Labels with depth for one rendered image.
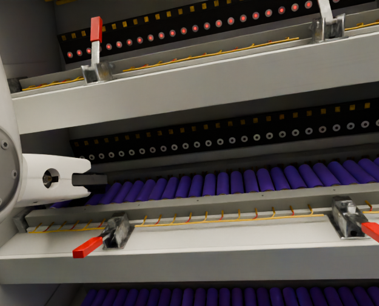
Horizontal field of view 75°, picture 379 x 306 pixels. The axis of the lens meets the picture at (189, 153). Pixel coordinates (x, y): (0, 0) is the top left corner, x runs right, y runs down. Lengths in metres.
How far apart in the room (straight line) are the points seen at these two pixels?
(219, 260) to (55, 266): 0.21
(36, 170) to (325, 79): 0.30
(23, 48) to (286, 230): 0.50
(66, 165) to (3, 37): 0.28
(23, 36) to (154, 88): 0.32
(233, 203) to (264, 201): 0.04
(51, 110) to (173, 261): 0.24
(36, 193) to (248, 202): 0.23
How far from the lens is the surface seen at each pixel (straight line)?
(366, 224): 0.27
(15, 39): 0.54
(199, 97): 0.29
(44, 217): 0.43
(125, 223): 0.34
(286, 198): 0.32
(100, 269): 0.35
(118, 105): 0.31
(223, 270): 0.31
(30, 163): 0.27
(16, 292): 0.49
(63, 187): 0.30
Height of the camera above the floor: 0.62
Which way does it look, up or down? level
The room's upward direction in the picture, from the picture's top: 7 degrees counter-clockwise
